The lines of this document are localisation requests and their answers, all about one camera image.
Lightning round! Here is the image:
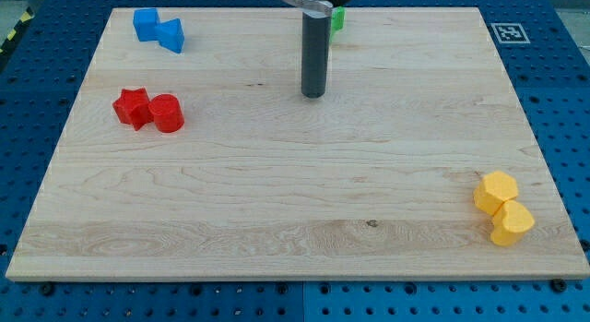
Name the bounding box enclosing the blue cube block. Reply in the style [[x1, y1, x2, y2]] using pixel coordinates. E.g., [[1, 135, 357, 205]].
[[133, 8, 159, 42]]

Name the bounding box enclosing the wooden board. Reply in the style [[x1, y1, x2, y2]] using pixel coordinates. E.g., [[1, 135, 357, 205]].
[[6, 7, 589, 282]]

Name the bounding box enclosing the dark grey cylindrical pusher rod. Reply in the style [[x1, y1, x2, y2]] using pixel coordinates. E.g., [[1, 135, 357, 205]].
[[301, 11, 331, 99]]

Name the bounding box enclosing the red cylinder block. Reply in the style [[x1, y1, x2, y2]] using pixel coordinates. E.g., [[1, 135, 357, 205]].
[[148, 94, 184, 133]]

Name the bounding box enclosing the green block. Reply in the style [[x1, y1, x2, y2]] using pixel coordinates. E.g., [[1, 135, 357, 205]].
[[330, 6, 346, 39]]

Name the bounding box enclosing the red star block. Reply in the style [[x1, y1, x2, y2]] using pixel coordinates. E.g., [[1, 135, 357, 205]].
[[112, 88, 153, 131]]

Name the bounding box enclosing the blue triangular block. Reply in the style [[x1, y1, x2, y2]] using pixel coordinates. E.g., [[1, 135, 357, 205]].
[[155, 18, 184, 54]]

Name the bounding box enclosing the yellow hexagon block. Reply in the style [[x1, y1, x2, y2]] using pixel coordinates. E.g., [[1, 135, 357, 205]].
[[473, 171, 519, 216]]

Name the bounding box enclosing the yellow heart block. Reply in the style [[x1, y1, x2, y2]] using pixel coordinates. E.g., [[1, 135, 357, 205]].
[[490, 200, 536, 246]]

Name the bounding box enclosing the white fiducial marker tag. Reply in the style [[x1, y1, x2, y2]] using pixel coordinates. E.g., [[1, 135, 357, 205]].
[[491, 23, 530, 44]]

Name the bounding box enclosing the yellow black hazard tape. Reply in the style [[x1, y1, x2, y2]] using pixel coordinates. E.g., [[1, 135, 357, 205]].
[[1, 6, 35, 55]]

